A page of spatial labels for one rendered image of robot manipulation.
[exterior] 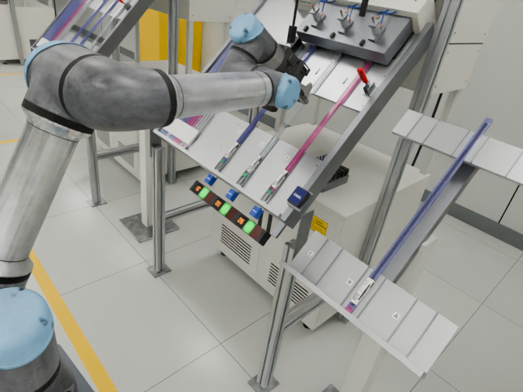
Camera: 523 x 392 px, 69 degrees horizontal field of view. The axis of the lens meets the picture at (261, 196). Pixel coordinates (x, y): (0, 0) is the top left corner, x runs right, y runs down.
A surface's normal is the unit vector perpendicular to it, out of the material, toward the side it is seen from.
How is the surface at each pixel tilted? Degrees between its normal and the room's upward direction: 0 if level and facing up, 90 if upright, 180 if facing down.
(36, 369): 90
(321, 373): 0
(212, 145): 45
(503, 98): 90
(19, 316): 8
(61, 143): 86
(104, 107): 92
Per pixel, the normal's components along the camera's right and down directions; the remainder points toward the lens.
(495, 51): -0.72, 0.26
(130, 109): 0.39, 0.52
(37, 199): 0.73, 0.41
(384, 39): -0.42, -0.42
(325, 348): 0.13, -0.86
